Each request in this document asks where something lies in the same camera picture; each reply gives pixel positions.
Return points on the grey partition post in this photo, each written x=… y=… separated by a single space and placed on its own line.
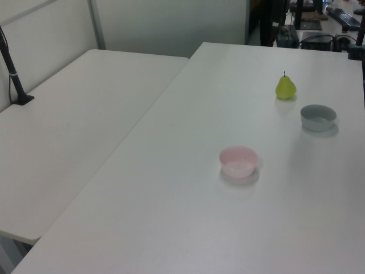
x=97 y=24

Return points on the black clamp stand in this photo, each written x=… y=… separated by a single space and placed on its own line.
x=356 y=48

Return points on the white side table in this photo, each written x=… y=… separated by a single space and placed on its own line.
x=71 y=128

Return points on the green pear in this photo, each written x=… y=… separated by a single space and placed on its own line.
x=285 y=89

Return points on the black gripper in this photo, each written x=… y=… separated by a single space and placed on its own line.
x=271 y=10

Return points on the black flat mat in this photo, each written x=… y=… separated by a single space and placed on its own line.
x=310 y=25

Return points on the black camera stand pole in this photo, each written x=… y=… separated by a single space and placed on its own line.
x=11 y=72

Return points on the black keyboard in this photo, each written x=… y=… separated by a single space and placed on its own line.
x=343 y=17

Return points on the grey bowl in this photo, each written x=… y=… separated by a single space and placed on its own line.
x=317 y=122

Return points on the brown board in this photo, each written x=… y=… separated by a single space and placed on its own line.
x=315 y=15

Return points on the green and black device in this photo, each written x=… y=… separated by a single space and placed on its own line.
x=289 y=35

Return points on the pink bowl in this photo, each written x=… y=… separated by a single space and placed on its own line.
x=238 y=168

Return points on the black monitor stand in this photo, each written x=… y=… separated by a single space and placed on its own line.
x=299 y=14

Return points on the black box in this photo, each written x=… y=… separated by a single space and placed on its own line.
x=316 y=41

